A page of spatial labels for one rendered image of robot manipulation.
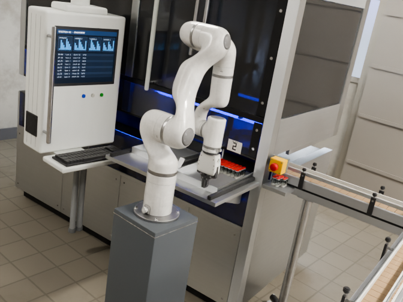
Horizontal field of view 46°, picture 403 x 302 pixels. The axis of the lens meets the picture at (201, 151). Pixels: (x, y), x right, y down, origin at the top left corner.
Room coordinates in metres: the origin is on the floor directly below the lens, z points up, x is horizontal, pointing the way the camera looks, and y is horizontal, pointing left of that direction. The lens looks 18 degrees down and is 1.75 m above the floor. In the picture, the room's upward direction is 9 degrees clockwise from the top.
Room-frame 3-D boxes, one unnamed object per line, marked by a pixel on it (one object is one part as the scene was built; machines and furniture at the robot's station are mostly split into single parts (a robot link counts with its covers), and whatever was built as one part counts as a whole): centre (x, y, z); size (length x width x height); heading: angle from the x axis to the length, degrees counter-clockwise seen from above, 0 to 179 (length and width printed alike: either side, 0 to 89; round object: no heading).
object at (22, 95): (2.82, 0.55, 0.73); 1.98 x 0.01 x 0.25; 57
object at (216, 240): (3.22, 0.26, 0.44); 2.06 x 1.00 x 0.88; 57
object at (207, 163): (2.03, -0.04, 1.03); 0.10 x 0.07 x 0.11; 57
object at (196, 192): (2.31, 0.06, 0.87); 0.70 x 0.48 x 0.02; 57
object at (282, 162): (2.23, -0.39, 0.99); 0.08 x 0.07 x 0.07; 147
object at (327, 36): (2.66, -0.59, 1.50); 0.85 x 0.01 x 0.59; 147
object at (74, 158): (2.42, 0.59, 0.82); 0.40 x 0.14 x 0.02; 140
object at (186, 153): (2.46, 0.17, 0.90); 0.34 x 0.26 x 0.04; 147
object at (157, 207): (1.77, 0.14, 0.95); 0.19 x 0.19 x 0.18
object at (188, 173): (2.22, -0.08, 0.90); 0.34 x 0.26 x 0.04; 148
